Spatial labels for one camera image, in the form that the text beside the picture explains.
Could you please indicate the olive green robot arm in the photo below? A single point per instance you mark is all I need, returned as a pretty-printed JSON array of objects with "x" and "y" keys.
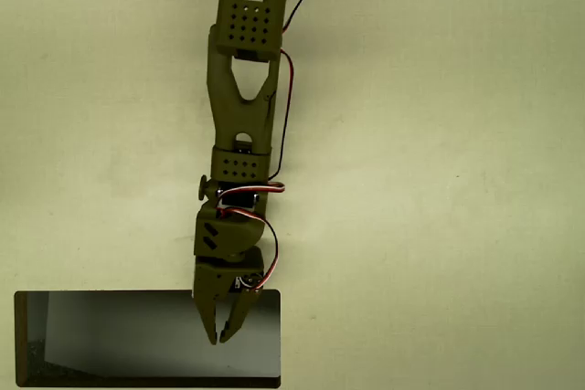
[{"x": 242, "y": 107}]

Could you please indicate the dark rectangular bin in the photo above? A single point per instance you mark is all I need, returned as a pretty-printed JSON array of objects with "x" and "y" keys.
[{"x": 137, "y": 340}]

